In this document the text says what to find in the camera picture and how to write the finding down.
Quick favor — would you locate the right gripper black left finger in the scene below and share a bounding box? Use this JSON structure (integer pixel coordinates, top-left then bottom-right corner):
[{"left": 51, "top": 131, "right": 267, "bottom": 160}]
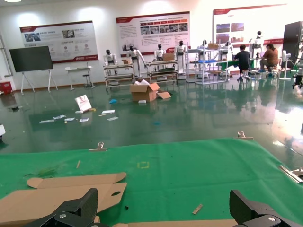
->
[{"left": 22, "top": 188, "right": 105, "bottom": 227}]

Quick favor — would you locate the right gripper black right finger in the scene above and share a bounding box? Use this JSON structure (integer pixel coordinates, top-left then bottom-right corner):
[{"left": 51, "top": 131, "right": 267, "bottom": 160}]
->
[{"left": 229, "top": 190, "right": 303, "bottom": 227}]

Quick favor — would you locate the empty open cardboard box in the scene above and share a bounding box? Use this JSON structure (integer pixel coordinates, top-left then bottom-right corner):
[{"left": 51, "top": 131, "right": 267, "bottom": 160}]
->
[{"left": 0, "top": 172, "right": 128, "bottom": 227}]

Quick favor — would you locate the pink white product box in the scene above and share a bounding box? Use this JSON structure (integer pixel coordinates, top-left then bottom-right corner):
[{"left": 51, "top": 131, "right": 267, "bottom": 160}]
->
[{"left": 74, "top": 94, "right": 92, "bottom": 112}]

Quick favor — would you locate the large open cardboard box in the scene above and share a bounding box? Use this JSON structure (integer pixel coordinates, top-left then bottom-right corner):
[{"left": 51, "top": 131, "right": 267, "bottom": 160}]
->
[{"left": 129, "top": 79, "right": 172, "bottom": 102}]

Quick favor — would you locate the red storage box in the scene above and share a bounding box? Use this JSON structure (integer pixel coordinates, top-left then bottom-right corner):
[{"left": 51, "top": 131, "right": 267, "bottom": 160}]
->
[{"left": 0, "top": 81, "right": 13, "bottom": 95}]

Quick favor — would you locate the silver binder clip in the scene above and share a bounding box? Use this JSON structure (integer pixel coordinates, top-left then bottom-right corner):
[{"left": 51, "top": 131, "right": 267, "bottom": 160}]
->
[
  {"left": 89, "top": 141, "right": 107, "bottom": 152},
  {"left": 233, "top": 131, "right": 254, "bottom": 140}
]

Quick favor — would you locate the green table cloth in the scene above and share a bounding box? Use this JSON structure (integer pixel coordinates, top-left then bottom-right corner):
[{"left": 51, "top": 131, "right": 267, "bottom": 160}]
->
[{"left": 0, "top": 138, "right": 303, "bottom": 227}]

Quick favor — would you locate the black round stool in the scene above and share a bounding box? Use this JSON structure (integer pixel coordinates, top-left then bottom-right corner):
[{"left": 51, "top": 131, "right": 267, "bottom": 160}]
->
[{"left": 82, "top": 73, "right": 96, "bottom": 89}]

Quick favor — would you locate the grey robot at room edge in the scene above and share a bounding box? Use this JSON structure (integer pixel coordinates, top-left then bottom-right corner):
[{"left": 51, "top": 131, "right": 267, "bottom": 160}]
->
[{"left": 292, "top": 40, "right": 303, "bottom": 89}]

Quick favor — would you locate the small white desk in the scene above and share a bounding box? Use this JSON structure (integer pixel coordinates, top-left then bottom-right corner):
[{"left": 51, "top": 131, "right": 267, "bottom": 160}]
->
[{"left": 65, "top": 66, "right": 93, "bottom": 92}]

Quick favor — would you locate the green topped work table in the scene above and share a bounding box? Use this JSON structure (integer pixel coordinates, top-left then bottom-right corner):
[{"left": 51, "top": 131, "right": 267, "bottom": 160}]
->
[{"left": 216, "top": 59, "right": 256, "bottom": 71}]

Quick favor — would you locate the low metal work rack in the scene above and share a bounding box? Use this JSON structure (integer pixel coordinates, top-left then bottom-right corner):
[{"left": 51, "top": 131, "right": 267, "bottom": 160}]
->
[
  {"left": 103, "top": 63, "right": 135, "bottom": 88},
  {"left": 146, "top": 60, "right": 178, "bottom": 85}
]

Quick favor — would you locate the seated person black shirt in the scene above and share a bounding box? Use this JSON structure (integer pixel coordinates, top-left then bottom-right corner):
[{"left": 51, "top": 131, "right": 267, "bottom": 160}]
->
[{"left": 233, "top": 44, "right": 251, "bottom": 80}]

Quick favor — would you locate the seated person brown shirt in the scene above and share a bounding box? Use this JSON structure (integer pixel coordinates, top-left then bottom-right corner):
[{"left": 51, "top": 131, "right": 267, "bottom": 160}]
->
[{"left": 259, "top": 43, "right": 279, "bottom": 77}]

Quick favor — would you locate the black display on white stand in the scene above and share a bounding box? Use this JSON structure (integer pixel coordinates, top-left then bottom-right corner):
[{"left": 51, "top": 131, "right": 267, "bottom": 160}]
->
[{"left": 9, "top": 45, "right": 59, "bottom": 93}]

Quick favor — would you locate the white black humanoid robot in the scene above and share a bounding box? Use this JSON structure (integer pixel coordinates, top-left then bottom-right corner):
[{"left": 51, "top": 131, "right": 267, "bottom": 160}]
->
[
  {"left": 126, "top": 44, "right": 147, "bottom": 78},
  {"left": 153, "top": 43, "right": 167, "bottom": 71},
  {"left": 221, "top": 40, "right": 234, "bottom": 60},
  {"left": 103, "top": 49, "right": 118, "bottom": 75},
  {"left": 197, "top": 39, "right": 211, "bottom": 78},
  {"left": 250, "top": 30, "right": 265, "bottom": 59},
  {"left": 175, "top": 40, "right": 188, "bottom": 80}
]

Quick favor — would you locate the white standing fan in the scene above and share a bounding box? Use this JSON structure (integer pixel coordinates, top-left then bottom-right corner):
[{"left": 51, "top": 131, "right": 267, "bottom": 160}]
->
[{"left": 278, "top": 50, "right": 292, "bottom": 81}]

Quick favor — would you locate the tall white shelf rack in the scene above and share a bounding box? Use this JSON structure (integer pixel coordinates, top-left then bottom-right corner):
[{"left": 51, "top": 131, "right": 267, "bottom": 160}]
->
[{"left": 185, "top": 41, "right": 230, "bottom": 85}]

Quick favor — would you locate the tall black cabinet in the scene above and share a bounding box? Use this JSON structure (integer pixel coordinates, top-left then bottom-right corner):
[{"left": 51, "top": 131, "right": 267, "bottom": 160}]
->
[{"left": 283, "top": 21, "right": 303, "bottom": 69}]

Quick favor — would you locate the red white wall poster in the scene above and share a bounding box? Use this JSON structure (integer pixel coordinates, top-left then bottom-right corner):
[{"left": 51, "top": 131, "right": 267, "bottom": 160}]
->
[
  {"left": 212, "top": 2, "right": 288, "bottom": 44},
  {"left": 115, "top": 11, "right": 191, "bottom": 56},
  {"left": 19, "top": 20, "right": 99, "bottom": 64}
]

